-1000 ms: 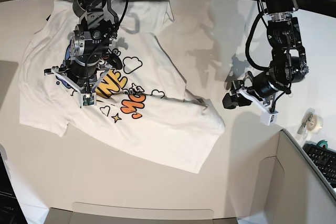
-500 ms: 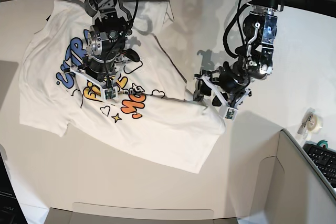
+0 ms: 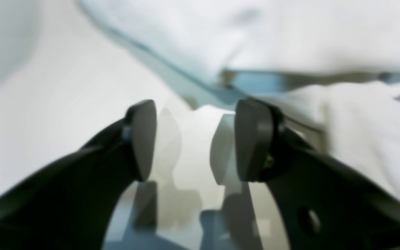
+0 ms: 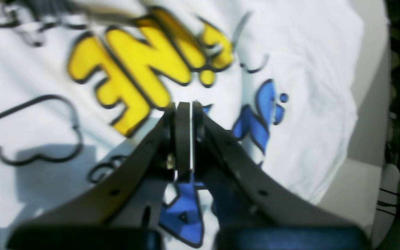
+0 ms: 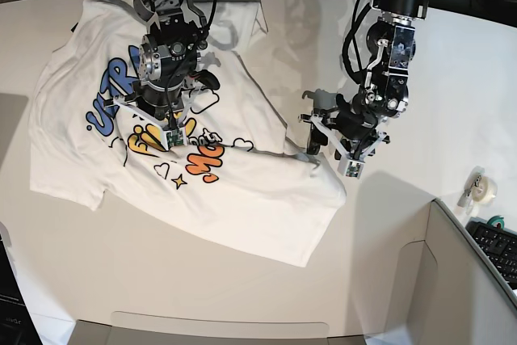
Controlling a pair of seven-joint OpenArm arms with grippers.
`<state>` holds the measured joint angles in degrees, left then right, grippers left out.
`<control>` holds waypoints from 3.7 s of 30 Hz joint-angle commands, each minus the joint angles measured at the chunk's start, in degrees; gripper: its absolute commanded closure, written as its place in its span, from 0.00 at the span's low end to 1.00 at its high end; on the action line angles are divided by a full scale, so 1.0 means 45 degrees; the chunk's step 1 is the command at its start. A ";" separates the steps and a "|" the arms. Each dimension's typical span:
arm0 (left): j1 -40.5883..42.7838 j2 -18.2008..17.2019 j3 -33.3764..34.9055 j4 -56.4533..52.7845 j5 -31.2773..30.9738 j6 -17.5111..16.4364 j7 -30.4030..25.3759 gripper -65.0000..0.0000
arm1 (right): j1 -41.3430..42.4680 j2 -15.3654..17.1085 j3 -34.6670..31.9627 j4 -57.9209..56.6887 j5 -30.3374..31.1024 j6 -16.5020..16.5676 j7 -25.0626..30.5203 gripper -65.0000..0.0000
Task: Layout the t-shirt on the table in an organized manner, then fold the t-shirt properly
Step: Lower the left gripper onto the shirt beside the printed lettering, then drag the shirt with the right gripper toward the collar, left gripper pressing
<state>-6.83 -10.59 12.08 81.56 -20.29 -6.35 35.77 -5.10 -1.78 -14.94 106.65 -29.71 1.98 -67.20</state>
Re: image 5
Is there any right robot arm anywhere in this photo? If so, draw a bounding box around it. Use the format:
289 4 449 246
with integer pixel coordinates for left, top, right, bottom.
103 0 220 132

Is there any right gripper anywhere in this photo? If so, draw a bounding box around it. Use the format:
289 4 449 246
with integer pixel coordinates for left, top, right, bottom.
103 84 204 129

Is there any clear tape dispenser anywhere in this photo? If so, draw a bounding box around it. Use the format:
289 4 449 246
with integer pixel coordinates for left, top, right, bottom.
457 166 498 217

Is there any white printed t-shirt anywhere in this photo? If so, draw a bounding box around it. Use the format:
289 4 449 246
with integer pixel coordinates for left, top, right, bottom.
28 0 346 267

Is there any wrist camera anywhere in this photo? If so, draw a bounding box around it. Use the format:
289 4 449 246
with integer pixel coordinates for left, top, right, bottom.
338 157 364 179
162 127 188 150

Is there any grey partition panel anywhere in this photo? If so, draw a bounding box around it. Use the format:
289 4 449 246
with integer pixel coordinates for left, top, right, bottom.
69 200 516 344

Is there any green tape roll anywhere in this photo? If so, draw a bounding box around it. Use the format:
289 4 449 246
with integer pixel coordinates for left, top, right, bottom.
486 216 505 229

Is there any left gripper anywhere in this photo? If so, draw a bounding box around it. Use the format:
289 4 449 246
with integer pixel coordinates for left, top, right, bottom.
299 89 391 160

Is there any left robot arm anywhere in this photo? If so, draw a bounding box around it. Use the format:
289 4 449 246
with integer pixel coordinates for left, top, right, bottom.
300 0 428 166

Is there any black computer keyboard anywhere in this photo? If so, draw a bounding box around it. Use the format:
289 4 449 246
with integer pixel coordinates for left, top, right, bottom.
466 221 516 290

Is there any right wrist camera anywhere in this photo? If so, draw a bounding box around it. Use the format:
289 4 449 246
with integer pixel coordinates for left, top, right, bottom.
162 127 188 150

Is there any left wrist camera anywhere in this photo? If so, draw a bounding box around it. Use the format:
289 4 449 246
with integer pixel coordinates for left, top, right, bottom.
338 157 364 179

